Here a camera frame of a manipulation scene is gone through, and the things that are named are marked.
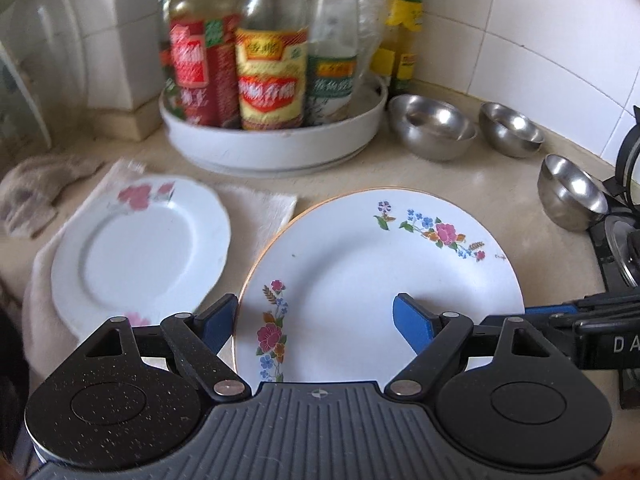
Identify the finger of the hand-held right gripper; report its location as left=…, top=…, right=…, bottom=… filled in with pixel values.
left=547, top=307, right=640, bottom=333
left=524, top=287, right=640, bottom=319

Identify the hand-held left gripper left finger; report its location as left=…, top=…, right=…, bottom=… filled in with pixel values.
left=82, top=294, right=252, bottom=404

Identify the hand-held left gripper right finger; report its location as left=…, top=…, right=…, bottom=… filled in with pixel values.
left=384, top=294, right=547, bottom=404

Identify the large gold-rimmed floral plate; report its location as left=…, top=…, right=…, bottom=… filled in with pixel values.
left=231, top=187, right=526, bottom=386

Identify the large stainless steel bowl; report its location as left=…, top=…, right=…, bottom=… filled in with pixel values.
left=387, top=94, right=479, bottom=162

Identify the black gas stove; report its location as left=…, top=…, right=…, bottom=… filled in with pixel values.
left=587, top=175, right=640, bottom=411

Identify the silver stove burner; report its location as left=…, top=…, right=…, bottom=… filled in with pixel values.
left=605, top=215, right=640, bottom=288

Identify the small white pink-flower plate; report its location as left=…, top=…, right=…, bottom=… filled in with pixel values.
left=50, top=175, right=232, bottom=343

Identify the white dish cloth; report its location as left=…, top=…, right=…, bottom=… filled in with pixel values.
left=22, top=157, right=298, bottom=381

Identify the white round tray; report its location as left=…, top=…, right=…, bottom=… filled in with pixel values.
left=158, top=74, right=389, bottom=177

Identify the beige rag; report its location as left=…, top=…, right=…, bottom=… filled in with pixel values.
left=0, top=154, right=106, bottom=238

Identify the yellow red label bottle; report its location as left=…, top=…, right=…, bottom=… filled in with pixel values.
left=235, top=0, right=309, bottom=132

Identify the red label sauce bottle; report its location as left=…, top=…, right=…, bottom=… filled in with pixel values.
left=160, top=0, right=242, bottom=128

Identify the purple cap clear bottle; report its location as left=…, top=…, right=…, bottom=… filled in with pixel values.
left=305, top=0, right=361, bottom=126

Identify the translucent plastic container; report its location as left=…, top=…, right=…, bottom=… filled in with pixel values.
left=0, top=0, right=93, bottom=158

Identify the yellow green label bottle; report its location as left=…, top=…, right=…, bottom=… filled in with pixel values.
left=372, top=0, right=425, bottom=96

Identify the black pan support ring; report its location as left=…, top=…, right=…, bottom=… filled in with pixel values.
left=602, top=105, right=640, bottom=211

